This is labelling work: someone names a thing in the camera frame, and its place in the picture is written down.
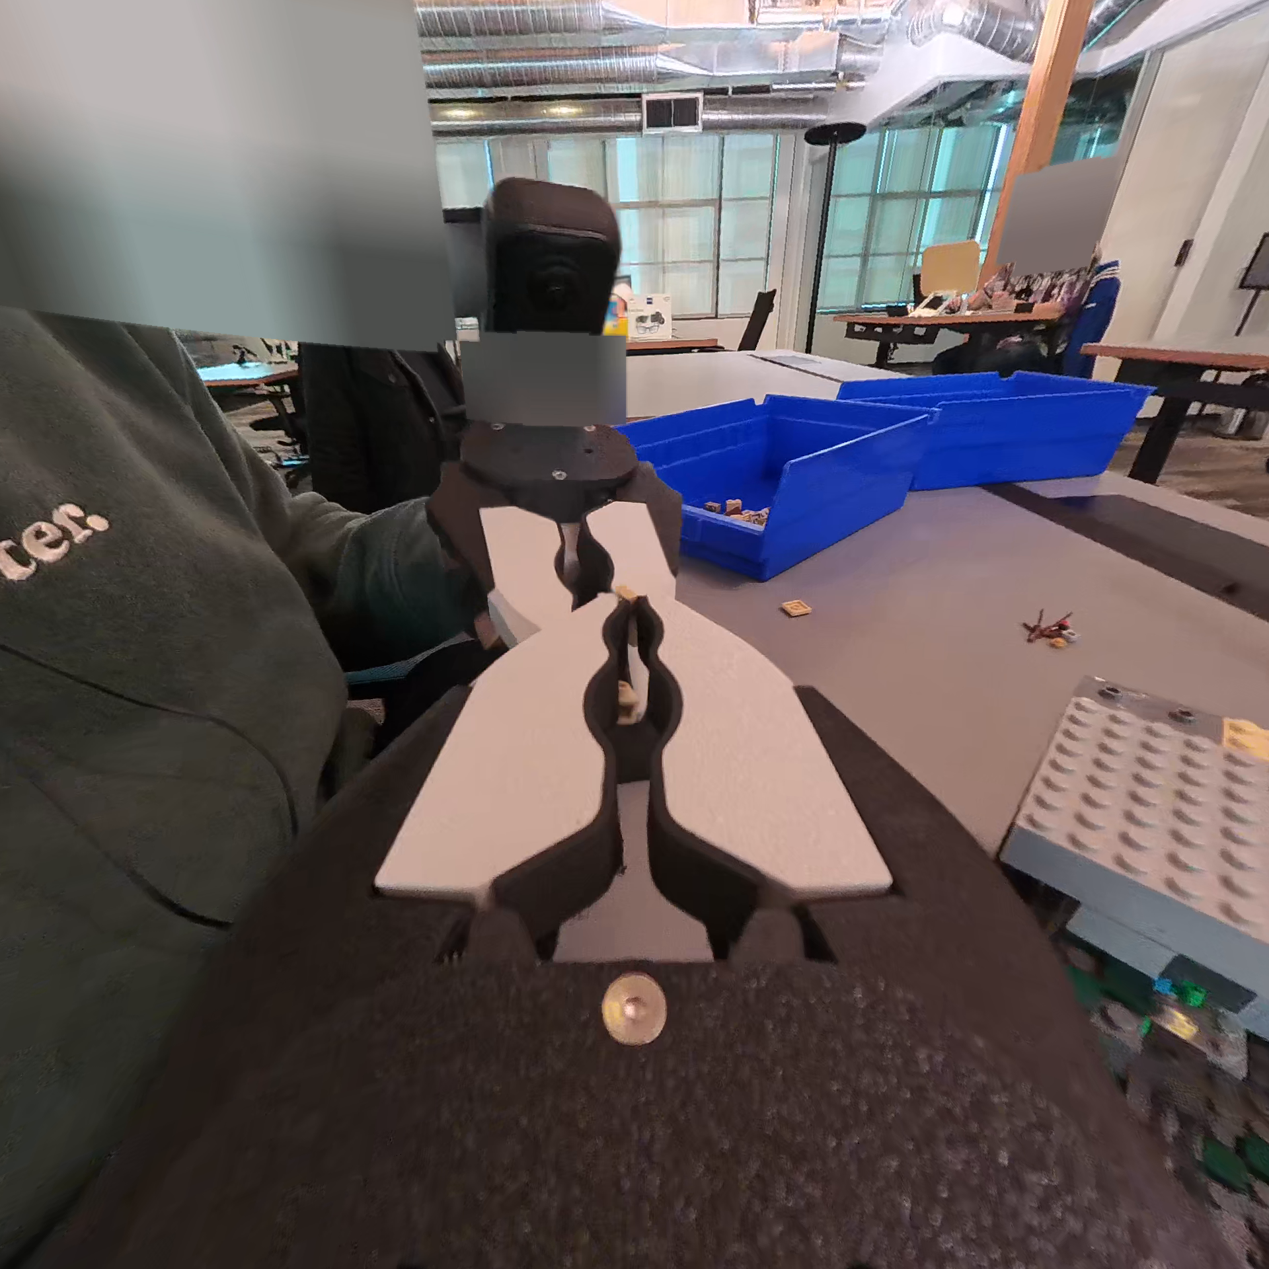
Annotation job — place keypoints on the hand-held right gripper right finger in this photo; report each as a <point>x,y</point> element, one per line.
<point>783,794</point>

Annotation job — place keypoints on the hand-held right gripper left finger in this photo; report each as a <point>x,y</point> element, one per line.
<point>486,794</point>

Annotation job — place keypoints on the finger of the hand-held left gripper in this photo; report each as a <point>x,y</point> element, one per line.
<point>520,576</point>
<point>640,555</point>

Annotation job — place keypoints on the small heap of toy bricks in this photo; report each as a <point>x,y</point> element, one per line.
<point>739,512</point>

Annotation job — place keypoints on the small tan toy tile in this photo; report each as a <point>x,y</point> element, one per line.
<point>627,703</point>

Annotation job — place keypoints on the blue plastic bin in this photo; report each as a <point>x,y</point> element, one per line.
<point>843,476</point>
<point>1021,427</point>

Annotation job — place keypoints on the toy brick building model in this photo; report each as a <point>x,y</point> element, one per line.
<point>1141,813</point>

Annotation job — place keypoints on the person's left forearm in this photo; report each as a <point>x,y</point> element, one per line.
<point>377,576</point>

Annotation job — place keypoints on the grey desk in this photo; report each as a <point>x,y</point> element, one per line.
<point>892,674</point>

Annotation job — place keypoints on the wooden background desk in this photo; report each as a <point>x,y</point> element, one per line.
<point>941,317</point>

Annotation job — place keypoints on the wood-edged background desk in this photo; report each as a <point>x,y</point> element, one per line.
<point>1170,352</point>

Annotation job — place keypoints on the white product box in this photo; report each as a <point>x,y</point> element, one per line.
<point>650,317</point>

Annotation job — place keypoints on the black jacket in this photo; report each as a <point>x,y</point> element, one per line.
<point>377,427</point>

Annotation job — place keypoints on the white wood-edged table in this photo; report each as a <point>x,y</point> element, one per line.
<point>753,382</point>

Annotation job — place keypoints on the black mesh office chair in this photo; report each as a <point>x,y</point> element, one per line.
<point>759,322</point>

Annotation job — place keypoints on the black floor lamp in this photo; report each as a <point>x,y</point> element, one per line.
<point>818,238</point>

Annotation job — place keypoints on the blue jacket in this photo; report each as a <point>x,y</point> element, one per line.
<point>1095,317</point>

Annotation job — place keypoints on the silver ceiling duct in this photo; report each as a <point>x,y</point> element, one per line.
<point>545,20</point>

